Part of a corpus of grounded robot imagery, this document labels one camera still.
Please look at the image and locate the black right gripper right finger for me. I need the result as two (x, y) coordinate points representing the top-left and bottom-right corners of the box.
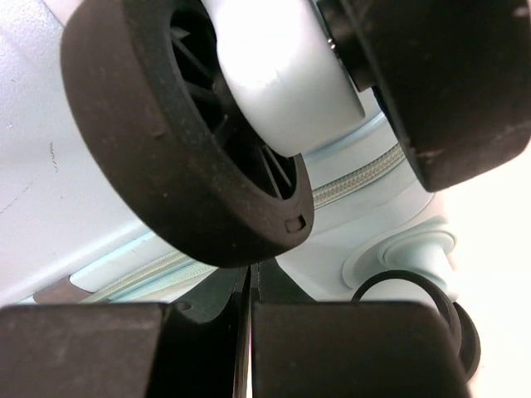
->
(251, 260), (470, 397)

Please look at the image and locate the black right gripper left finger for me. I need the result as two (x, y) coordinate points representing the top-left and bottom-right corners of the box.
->
(1, 269), (247, 397)

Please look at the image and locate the light blue hard suitcase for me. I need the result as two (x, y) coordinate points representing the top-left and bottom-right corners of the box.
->
(1, 1), (530, 396)

